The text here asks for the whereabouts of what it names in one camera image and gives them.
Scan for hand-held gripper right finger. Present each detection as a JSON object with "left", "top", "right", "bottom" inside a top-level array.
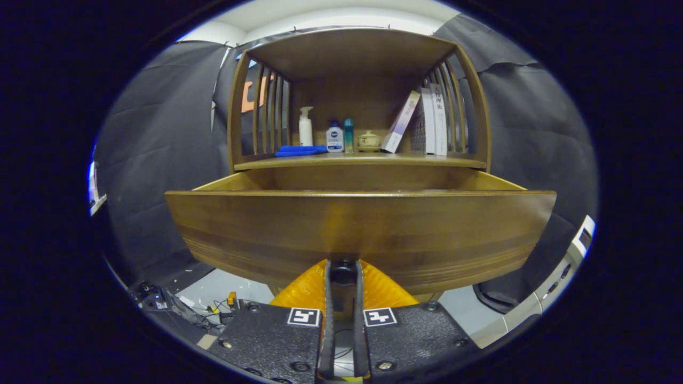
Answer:
[{"left": 353, "top": 259, "right": 483, "bottom": 383}]

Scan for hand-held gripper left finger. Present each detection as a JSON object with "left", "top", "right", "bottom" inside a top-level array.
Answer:
[{"left": 208, "top": 259, "right": 336, "bottom": 383}]

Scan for wooden drawer with black knob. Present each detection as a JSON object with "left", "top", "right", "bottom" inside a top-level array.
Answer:
[{"left": 164, "top": 168, "right": 557, "bottom": 297}]

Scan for wooden countertop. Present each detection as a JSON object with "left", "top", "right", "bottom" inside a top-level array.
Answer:
[{"left": 234, "top": 152, "right": 487, "bottom": 171}]

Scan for wooden cabinet with slatted shelf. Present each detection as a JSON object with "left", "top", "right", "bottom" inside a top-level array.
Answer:
[{"left": 227, "top": 27, "right": 493, "bottom": 305}]

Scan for white machine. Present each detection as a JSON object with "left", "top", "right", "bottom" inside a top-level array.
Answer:
[{"left": 470, "top": 215, "right": 596, "bottom": 350}]

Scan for black floor device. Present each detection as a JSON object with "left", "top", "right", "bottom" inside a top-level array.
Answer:
[{"left": 131, "top": 282, "right": 177, "bottom": 313}]

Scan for blue cloth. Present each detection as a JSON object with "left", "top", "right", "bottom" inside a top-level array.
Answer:
[{"left": 274, "top": 145, "right": 328, "bottom": 158}]

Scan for white lotion bottle blue cap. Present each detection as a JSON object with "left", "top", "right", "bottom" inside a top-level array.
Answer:
[{"left": 326, "top": 119, "right": 344, "bottom": 154}]

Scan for cream lidded tea cup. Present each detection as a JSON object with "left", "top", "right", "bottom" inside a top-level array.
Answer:
[{"left": 356, "top": 131, "right": 382, "bottom": 153}]

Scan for white pump bottle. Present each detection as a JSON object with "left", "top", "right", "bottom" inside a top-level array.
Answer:
[{"left": 298, "top": 106, "right": 314, "bottom": 147}]

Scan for pink purple book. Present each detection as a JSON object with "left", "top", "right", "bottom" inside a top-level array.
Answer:
[{"left": 381, "top": 90, "right": 422, "bottom": 154}]

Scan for white book black characters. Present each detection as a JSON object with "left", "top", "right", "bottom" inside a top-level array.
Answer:
[{"left": 430, "top": 83, "right": 448, "bottom": 156}]

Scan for dark patterned cover book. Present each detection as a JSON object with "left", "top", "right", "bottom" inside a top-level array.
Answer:
[{"left": 410, "top": 88, "right": 435, "bottom": 155}]

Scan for tangle of floor cables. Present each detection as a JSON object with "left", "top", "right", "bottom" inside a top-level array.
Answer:
[{"left": 176, "top": 292, "right": 238, "bottom": 335}]

